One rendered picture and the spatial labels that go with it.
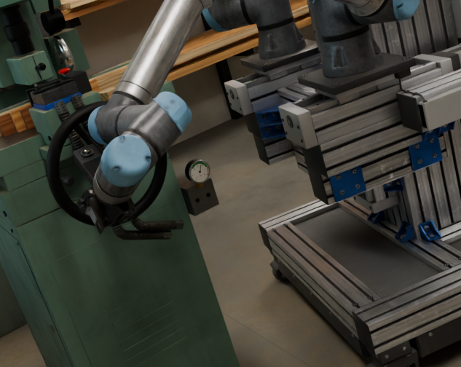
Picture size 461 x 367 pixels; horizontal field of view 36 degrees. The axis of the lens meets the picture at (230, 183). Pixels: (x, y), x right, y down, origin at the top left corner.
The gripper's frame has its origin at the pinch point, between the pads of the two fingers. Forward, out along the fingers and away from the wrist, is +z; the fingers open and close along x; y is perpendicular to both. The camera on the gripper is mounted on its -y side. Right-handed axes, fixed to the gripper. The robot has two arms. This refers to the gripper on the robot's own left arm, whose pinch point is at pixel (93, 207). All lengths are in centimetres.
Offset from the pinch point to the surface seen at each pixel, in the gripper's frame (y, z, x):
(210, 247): 5, 144, 74
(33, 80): -42, 28, 8
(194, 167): -5.4, 29.0, 36.0
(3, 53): -56, 36, 6
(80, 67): -50, 47, 27
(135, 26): -148, 245, 138
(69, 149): -18.7, 17.1, 5.6
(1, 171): -22.5, 25.6, -9.2
